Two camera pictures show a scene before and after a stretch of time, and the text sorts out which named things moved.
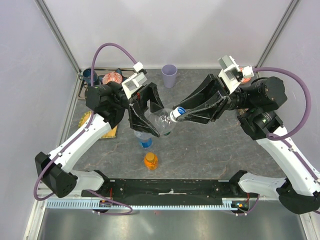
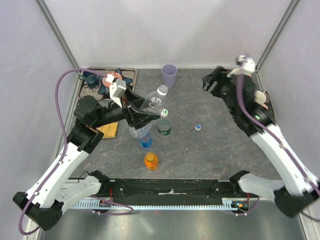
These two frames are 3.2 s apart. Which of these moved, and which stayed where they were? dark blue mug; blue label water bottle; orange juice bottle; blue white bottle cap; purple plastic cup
Moved: blue white bottle cap
Stayed: dark blue mug; blue label water bottle; orange juice bottle; purple plastic cup
